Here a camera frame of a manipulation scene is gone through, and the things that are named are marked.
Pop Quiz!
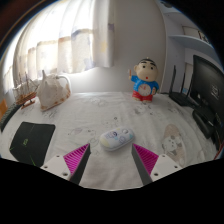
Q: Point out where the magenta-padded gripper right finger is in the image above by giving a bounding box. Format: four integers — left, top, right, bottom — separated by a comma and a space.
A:
130, 143, 184, 186

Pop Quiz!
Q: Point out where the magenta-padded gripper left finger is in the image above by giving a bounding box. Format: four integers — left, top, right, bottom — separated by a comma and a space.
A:
40, 143, 92, 186

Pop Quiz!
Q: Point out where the white cartoon-print computer mouse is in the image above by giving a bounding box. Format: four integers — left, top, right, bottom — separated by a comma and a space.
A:
99, 127, 136, 152

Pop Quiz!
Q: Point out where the black mouse pad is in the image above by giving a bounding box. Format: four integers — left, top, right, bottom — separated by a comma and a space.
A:
9, 121, 56, 168

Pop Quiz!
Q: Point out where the white cartoon-print tablecloth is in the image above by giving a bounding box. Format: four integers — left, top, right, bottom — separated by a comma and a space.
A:
0, 91, 219, 191

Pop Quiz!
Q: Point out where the black router with antennas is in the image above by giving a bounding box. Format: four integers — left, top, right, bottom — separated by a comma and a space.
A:
168, 64, 198, 108

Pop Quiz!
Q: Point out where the large white conch shell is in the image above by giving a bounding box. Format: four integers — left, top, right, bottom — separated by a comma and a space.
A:
35, 69, 72, 112

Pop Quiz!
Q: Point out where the cartoon boy figurine clock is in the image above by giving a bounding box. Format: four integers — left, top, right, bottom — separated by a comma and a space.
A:
128, 58, 160, 104

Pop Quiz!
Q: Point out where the white chair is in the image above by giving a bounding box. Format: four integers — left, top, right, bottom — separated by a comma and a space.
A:
58, 74, 73, 89

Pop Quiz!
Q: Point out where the wooden model sailing ship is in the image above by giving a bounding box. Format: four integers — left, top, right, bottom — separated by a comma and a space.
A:
12, 71, 38, 109

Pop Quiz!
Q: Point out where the black computer monitor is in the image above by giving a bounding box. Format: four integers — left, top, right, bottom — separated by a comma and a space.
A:
189, 54, 224, 139

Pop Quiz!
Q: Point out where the white star-print curtain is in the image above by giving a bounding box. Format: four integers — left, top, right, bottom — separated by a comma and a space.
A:
3, 0, 116, 94

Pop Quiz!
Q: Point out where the framed calligraphy picture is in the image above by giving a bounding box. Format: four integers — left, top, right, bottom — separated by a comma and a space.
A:
198, 29, 211, 44

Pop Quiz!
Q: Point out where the white wall shelf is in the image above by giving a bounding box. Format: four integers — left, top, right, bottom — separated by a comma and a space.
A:
159, 0, 214, 51

